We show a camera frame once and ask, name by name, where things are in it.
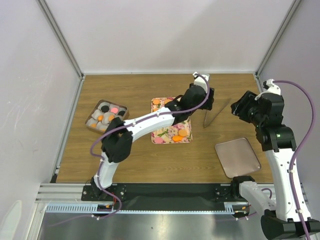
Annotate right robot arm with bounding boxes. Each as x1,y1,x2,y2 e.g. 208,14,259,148
230,91,320,240

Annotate gold cookie tin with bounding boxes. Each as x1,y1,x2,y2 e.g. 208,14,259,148
84,99,129,134

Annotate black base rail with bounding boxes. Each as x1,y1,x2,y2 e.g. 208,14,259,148
82,182,263,211

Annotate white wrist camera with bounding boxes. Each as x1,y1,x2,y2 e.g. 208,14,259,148
262,78,281,95
192,72,210,87

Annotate pink tin lid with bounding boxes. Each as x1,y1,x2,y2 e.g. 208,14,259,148
214,137,262,179

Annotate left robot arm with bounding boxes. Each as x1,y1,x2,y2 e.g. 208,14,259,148
90,83,215,200

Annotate pink round cookie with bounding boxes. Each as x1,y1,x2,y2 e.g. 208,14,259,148
154,137,164,144

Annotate grey slotted cable duct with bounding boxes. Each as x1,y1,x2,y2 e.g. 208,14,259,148
45,202,256,215

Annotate brown chip cookie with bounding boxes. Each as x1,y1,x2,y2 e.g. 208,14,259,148
108,115,115,122

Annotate pink oval cookie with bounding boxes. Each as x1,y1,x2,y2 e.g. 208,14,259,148
110,107,119,114

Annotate black sandwich cookie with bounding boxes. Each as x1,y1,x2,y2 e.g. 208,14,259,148
118,110,125,117
100,105,110,113

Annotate white paper cupcake liner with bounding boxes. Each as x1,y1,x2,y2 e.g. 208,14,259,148
91,109,103,120
101,112,115,125

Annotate floral serving tray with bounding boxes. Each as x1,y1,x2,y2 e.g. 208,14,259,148
151,97,193,145

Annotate metal tongs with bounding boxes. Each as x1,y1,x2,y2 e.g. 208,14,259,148
202,98,231,129

